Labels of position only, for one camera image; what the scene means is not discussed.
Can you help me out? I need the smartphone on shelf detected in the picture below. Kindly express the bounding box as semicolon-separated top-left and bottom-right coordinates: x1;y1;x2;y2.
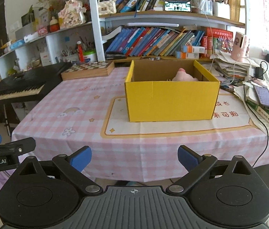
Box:
164;1;191;12

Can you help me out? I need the black Yamaha keyboard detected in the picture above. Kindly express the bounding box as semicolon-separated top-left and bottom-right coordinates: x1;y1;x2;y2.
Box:
0;61;73;107

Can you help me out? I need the pink cylindrical holder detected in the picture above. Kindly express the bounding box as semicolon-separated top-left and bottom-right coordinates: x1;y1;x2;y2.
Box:
231;32;249;61

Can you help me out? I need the smartphone on books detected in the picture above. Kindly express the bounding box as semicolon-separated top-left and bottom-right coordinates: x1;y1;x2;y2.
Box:
254;86;269;110

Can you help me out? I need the white bookshelf unit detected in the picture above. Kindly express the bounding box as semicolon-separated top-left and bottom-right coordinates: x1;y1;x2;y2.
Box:
0;0;245;78

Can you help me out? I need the yellow cardboard box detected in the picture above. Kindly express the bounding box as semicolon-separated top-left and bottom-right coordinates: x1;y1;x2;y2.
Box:
125;59;220;122

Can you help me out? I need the white quilted handbag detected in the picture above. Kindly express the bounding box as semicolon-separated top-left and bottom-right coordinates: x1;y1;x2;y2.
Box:
98;0;116;15

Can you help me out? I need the black charger adapter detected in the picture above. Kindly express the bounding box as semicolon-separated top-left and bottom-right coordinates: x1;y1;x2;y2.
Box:
255;60;268;80

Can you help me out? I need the green lid white jar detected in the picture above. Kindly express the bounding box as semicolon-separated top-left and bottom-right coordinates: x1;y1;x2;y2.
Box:
83;49;97;63

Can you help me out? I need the orange white small box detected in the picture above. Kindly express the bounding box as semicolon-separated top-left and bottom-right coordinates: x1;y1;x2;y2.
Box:
181;46;205;54

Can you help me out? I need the pink plush pig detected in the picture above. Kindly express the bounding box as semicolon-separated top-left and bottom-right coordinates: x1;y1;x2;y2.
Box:
167;68;198;82

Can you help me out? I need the wooden chess board box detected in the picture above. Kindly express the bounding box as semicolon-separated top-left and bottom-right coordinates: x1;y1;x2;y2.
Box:
61;61;115;81

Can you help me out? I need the white pen holder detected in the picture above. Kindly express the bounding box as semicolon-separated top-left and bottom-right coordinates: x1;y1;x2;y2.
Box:
62;54;79;63

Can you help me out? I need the pink checkered tablecloth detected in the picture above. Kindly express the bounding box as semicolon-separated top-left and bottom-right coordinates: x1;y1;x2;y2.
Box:
12;68;269;182

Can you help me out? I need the red bottle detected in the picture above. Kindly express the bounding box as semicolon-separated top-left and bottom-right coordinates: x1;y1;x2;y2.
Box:
77;40;84;63

